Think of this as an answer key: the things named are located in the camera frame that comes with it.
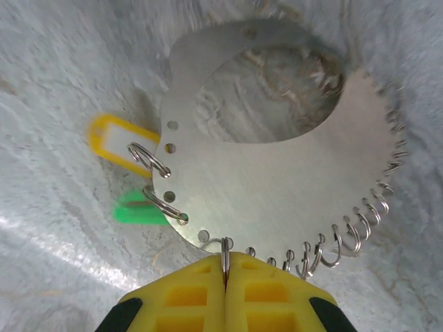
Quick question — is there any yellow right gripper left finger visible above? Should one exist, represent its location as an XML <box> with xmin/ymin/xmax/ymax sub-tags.
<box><xmin>98</xmin><ymin>253</ymin><xmax>226</xmax><ymax>332</ymax></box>

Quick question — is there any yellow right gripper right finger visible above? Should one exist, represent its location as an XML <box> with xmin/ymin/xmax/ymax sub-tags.
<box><xmin>224</xmin><ymin>251</ymin><xmax>358</xmax><ymax>332</ymax></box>

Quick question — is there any small silver split ring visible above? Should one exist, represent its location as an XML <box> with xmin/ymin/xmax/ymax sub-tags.
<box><xmin>352</xmin><ymin>206</ymin><xmax>372</xmax><ymax>240</ymax></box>
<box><xmin>142</xmin><ymin>186</ymin><xmax>190</xmax><ymax>225</ymax></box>
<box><xmin>372</xmin><ymin>188</ymin><xmax>390</xmax><ymax>214</ymax></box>
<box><xmin>219</xmin><ymin>237</ymin><xmax>233</xmax><ymax>285</ymax></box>
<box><xmin>320</xmin><ymin>224</ymin><xmax>343</xmax><ymax>268</ymax></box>
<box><xmin>342</xmin><ymin>216</ymin><xmax>363</xmax><ymax>257</ymax></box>
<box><xmin>127</xmin><ymin>142</ymin><xmax>172</xmax><ymax>179</ymax></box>
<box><xmin>363</xmin><ymin>196</ymin><xmax>382</xmax><ymax>226</ymax></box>

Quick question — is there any green plastic key tag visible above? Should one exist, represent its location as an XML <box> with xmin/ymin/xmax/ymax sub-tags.
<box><xmin>111</xmin><ymin>192</ymin><xmax>171</xmax><ymax>228</ymax></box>

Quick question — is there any yellow plastic key tag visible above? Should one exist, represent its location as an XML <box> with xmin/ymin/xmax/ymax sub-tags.
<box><xmin>85</xmin><ymin>113</ymin><xmax>162</xmax><ymax>179</ymax></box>

